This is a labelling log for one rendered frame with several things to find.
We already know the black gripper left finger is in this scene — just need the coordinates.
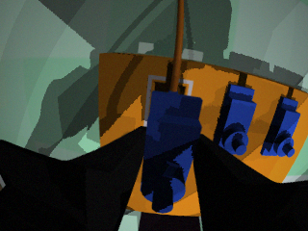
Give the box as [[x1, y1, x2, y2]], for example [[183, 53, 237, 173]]
[[0, 127, 146, 231]]

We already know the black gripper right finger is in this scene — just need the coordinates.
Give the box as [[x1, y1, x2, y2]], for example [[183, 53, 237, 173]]
[[192, 134, 308, 231]]

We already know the orange flat deck plate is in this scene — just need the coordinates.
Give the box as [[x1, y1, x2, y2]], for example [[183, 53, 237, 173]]
[[97, 53, 308, 217]]

